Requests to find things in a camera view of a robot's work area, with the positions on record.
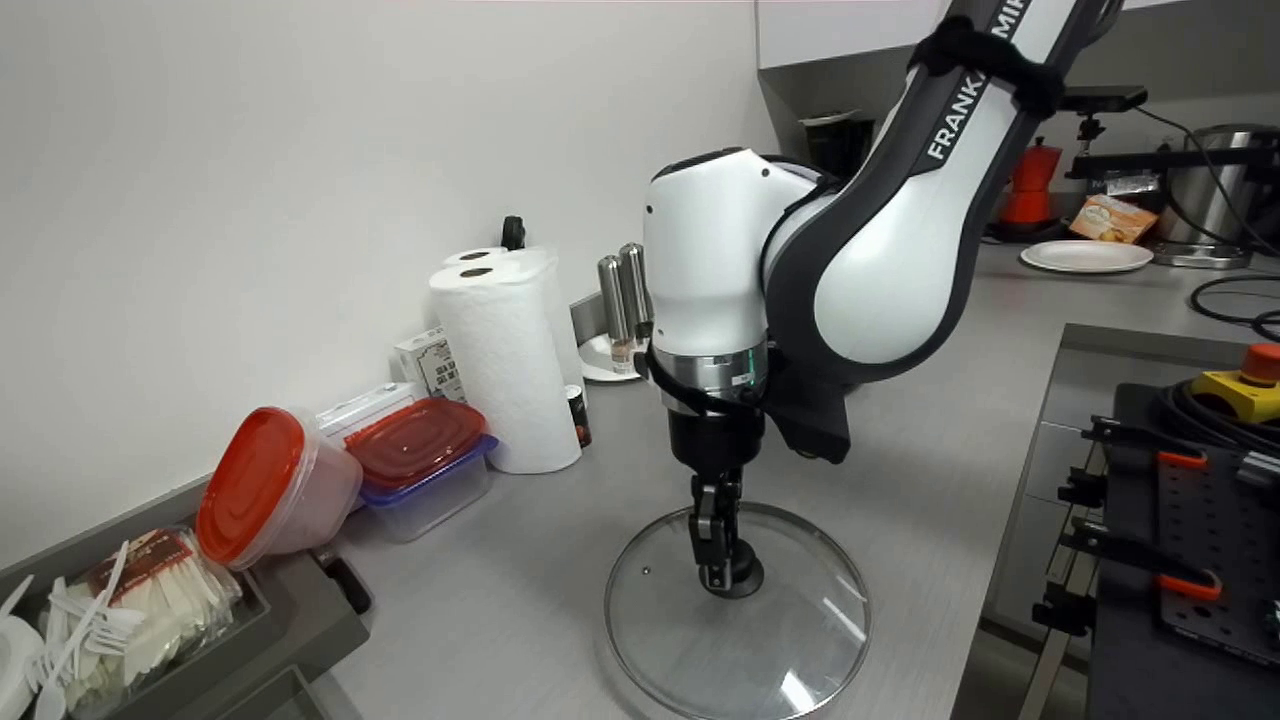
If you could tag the bag of plastic cutlery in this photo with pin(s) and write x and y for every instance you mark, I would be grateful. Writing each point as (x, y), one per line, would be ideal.
(154, 604)

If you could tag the small dark jar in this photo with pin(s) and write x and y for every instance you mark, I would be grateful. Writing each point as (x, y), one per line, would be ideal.
(579, 419)

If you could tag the grey metal cart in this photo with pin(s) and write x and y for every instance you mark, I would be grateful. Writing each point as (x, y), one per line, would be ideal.
(1043, 440)

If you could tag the black orange bar clamp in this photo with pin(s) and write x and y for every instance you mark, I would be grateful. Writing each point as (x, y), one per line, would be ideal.
(1190, 586)
(1182, 460)

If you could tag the white plastic fork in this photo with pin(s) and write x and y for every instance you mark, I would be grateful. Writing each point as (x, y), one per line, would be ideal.
(81, 625)

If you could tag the white paper towel roll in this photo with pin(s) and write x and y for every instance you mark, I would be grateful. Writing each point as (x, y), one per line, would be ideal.
(506, 372)
(513, 257)

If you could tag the red moka pot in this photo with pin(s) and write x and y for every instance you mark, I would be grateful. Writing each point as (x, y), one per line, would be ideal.
(1033, 185)

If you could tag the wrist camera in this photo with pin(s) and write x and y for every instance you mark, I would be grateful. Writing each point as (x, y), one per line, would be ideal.
(812, 425)

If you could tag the white dinner plate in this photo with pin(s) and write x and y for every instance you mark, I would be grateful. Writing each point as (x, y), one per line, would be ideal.
(1086, 257)

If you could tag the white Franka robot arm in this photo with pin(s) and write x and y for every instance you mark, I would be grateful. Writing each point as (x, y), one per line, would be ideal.
(881, 264)

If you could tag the orange snack packet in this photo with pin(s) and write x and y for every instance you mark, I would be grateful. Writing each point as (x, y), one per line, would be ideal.
(1109, 219)

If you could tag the white outlet box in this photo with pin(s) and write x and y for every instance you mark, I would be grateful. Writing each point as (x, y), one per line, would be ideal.
(430, 364)

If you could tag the clear container with white lid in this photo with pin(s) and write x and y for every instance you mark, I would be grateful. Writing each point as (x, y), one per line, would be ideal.
(362, 404)

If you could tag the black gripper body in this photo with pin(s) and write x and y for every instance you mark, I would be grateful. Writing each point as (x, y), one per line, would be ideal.
(719, 440)

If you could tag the black camera on mount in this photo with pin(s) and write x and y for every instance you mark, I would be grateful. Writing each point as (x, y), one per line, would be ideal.
(1115, 97)

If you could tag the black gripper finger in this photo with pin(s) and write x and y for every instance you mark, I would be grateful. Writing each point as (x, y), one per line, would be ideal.
(733, 520)
(703, 526)

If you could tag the black perforated board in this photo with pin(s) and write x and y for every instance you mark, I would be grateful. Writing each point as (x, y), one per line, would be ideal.
(1224, 533)

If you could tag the yellow emergency stop button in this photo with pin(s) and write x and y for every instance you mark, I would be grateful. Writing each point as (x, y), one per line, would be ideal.
(1245, 383)

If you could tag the glass pot lid black knob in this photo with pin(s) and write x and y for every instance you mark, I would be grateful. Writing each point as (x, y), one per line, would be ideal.
(745, 653)

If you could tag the black metal boom bar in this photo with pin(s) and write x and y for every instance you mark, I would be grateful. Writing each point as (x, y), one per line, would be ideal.
(1175, 161)

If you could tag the steel spice grinder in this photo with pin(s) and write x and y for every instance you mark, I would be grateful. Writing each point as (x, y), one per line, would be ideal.
(615, 302)
(639, 287)

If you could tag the clear container with purple rim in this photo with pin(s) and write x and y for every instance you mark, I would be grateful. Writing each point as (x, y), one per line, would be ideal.
(447, 483)

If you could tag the black paper towel holder knob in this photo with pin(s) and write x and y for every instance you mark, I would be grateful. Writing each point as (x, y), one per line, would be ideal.
(513, 233)

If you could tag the rectangular container with red lid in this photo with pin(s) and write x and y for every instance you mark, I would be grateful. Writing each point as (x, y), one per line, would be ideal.
(418, 446)

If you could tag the grey metal tray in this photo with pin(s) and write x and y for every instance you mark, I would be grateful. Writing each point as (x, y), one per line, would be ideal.
(285, 632)

